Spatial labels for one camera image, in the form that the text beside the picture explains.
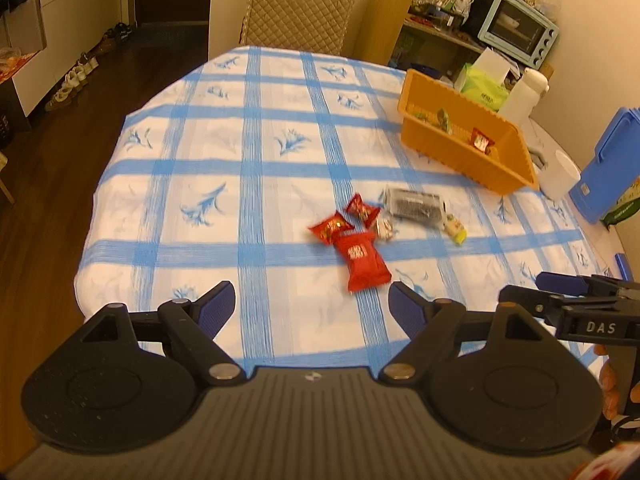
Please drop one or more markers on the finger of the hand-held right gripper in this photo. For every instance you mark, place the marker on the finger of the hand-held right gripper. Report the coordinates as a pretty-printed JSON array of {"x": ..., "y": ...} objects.
[
  {"x": 562, "y": 282},
  {"x": 522, "y": 299}
]

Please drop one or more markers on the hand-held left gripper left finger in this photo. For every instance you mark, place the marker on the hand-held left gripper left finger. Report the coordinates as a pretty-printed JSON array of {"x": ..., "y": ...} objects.
[{"x": 220, "y": 302}]

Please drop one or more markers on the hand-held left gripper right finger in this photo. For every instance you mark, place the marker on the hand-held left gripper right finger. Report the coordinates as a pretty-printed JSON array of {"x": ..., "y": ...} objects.
[{"x": 404, "y": 307}]

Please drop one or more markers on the large red snack packet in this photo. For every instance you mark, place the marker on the large red snack packet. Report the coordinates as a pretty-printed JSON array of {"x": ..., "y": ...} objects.
[{"x": 362, "y": 262}]

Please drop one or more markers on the yellow candy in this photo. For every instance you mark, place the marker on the yellow candy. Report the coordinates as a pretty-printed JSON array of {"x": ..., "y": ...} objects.
[{"x": 456, "y": 230}]

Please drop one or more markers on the dark clear snack packet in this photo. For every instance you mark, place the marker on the dark clear snack packet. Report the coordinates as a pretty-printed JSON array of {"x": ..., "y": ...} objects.
[{"x": 415, "y": 205}]

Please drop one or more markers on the small red candy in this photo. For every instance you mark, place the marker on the small red candy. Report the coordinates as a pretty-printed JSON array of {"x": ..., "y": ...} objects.
[{"x": 364, "y": 208}]

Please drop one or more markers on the red candy with flared ends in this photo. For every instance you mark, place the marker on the red candy with flared ends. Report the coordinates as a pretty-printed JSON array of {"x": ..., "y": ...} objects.
[{"x": 330, "y": 227}]

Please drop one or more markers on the orange plastic basket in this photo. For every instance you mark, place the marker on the orange plastic basket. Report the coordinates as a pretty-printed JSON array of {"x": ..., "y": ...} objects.
[{"x": 450, "y": 155}]

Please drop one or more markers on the red packet with round label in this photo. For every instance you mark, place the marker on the red packet with round label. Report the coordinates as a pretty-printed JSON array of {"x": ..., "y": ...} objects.
[{"x": 481, "y": 141}]

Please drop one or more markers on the green candy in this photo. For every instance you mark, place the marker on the green candy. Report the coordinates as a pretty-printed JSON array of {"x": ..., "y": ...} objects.
[{"x": 443, "y": 120}]

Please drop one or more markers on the person's right hand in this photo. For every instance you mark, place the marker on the person's right hand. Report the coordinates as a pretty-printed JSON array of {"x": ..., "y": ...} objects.
[{"x": 610, "y": 390}]

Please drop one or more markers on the blue checked tablecloth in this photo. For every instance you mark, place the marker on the blue checked tablecloth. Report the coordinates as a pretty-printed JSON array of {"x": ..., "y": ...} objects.
[{"x": 200, "y": 260}]

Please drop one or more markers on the blue white box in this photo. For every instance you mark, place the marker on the blue white box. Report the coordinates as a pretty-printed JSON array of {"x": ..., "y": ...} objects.
[{"x": 622, "y": 266}]

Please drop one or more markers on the green food bag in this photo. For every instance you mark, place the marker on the green food bag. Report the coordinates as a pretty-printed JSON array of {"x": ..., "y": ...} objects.
[{"x": 627, "y": 210}]

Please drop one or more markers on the white cup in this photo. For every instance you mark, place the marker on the white cup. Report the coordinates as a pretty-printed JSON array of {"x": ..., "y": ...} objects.
[{"x": 560, "y": 177}]

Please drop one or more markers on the blue thermos jug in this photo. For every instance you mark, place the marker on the blue thermos jug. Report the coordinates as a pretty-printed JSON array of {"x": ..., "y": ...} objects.
[{"x": 615, "y": 170}]

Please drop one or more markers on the grey cloth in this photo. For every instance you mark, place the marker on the grey cloth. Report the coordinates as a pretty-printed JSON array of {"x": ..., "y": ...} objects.
[{"x": 537, "y": 156}]

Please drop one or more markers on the white thermos bottle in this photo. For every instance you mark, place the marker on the white thermos bottle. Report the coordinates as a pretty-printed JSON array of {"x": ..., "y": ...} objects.
[{"x": 520, "y": 100}]

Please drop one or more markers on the green tissue pack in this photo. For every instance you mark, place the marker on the green tissue pack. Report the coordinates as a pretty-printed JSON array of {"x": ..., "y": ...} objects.
[{"x": 482, "y": 87}]

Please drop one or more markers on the light blue toaster oven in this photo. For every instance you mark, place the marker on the light blue toaster oven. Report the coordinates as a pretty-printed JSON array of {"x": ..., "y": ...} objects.
[{"x": 520, "y": 25}]

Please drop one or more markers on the row of shoes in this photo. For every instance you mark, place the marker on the row of shoes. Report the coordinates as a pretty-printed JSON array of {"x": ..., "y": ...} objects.
[{"x": 70, "y": 82}]

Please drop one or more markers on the wooden shelf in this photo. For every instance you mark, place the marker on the wooden shelf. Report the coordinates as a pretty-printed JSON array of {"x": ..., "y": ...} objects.
[{"x": 380, "y": 20}]

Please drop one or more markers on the quilted beige chair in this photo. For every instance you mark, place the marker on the quilted beige chair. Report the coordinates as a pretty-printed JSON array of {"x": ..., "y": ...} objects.
[{"x": 300, "y": 5}]

